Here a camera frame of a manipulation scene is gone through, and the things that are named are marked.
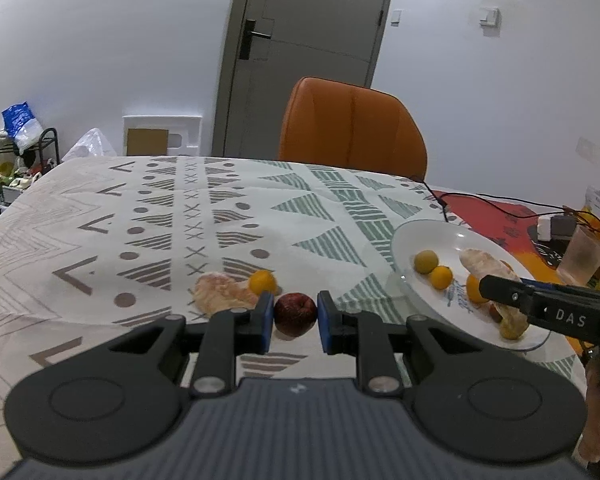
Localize dark red apple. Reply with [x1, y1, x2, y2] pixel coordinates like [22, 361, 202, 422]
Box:
[273, 292, 317, 337]

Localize blue plastic bag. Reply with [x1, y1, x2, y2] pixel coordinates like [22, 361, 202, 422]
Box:
[1, 102, 44, 151]

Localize black door handle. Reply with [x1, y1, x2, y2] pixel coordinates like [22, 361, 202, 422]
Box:
[239, 18, 272, 60]

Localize grey power adapter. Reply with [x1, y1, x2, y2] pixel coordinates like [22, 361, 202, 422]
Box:
[552, 214, 579, 239]

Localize black cable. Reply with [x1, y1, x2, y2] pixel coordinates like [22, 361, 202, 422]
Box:
[410, 175, 581, 222]

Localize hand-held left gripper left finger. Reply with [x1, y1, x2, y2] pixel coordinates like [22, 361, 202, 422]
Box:
[96, 291, 275, 397]

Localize grey door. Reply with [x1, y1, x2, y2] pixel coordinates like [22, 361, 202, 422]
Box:
[212, 0, 399, 159]

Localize translucent plastic cup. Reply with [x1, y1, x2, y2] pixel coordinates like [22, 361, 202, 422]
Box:
[560, 225, 600, 286]

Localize small peeled orange piece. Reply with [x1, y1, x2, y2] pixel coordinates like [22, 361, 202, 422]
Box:
[192, 272, 260, 319]

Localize small yellow kumquat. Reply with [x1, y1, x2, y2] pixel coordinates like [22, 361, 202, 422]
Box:
[429, 265, 454, 291]
[248, 269, 280, 296]

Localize large peeled orange piece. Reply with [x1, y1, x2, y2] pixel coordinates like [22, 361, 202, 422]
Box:
[459, 248, 522, 287]

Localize black metal rack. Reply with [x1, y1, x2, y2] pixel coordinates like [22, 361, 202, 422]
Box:
[0, 127, 60, 211]

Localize white plastic bag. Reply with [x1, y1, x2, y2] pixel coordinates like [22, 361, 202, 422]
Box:
[62, 128, 117, 161]

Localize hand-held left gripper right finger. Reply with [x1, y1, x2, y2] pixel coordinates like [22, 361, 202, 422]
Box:
[316, 290, 491, 396]

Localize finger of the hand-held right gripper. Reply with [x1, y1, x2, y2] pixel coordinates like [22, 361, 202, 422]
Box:
[479, 273, 534, 319]
[521, 279, 591, 290]

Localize white foam packaging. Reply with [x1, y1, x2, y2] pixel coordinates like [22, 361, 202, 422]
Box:
[122, 114, 203, 156]

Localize orange leather chair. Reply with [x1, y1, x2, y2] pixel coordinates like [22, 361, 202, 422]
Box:
[278, 76, 429, 181]

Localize red cartoon table mat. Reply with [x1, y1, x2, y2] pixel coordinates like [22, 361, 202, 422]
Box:
[430, 190, 600, 361]

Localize mandarin orange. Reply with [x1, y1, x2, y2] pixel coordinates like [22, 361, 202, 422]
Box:
[465, 274, 489, 304]

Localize white plate with blue print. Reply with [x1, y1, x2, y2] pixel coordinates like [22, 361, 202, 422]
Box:
[390, 220, 563, 354]

